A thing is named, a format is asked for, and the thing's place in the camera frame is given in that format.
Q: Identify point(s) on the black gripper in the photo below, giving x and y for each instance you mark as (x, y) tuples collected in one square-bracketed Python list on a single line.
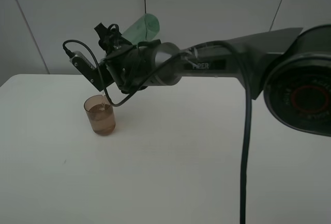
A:
[(128, 65)]

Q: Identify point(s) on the green transparent plastic bottle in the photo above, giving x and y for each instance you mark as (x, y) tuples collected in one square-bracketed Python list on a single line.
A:
[(145, 28)]

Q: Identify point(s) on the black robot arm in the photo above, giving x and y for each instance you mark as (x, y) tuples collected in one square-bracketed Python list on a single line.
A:
[(290, 67)]

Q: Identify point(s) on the translucent pink plastic cup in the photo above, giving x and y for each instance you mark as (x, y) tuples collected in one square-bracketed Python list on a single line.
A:
[(100, 115)]

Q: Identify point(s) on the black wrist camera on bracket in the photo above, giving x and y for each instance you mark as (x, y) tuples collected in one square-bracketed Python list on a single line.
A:
[(90, 72)]

